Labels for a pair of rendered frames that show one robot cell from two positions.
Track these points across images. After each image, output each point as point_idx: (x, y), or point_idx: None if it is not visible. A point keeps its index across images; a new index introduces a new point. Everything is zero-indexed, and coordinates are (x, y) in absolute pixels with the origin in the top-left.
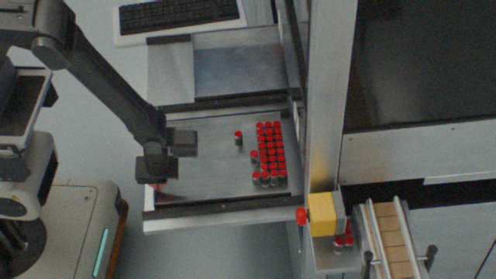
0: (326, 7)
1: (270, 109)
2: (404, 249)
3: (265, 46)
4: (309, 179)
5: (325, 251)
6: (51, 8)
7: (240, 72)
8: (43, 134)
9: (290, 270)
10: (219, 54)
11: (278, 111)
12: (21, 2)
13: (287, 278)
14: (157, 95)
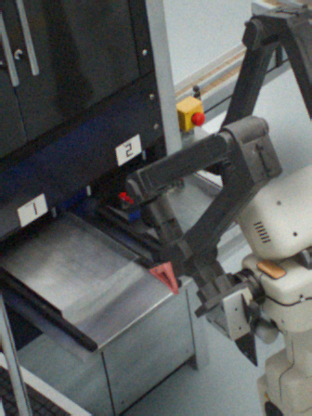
0: None
1: (101, 225)
2: None
3: (27, 270)
4: (176, 109)
5: (198, 139)
6: (261, 12)
7: (75, 265)
8: (265, 377)
9: (148, 414)
10: (64, 291)
11: (107, 205)
12: (273, 13)
13: (158, 410)
14: (152, 295)
